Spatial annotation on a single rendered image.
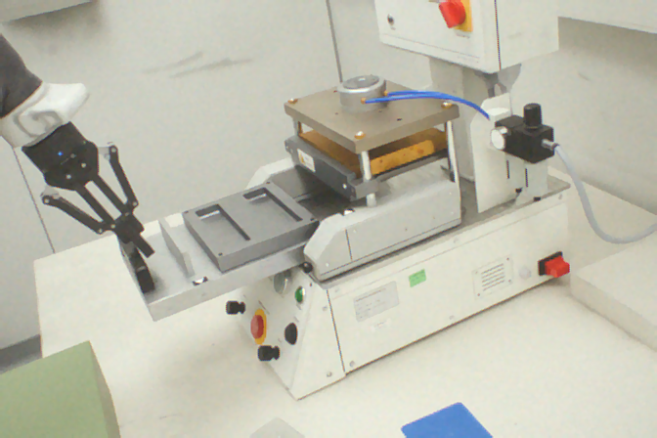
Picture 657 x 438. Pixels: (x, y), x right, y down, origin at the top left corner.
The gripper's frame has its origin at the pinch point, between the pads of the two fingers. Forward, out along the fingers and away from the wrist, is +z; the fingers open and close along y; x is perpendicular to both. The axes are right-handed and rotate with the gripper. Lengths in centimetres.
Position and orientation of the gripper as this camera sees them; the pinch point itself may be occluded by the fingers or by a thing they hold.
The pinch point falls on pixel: (135, 236)
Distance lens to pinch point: 112.6
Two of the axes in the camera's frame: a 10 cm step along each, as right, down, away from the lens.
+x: 4.4, 3.3, -8.3
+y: -7.6, 6.3, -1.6
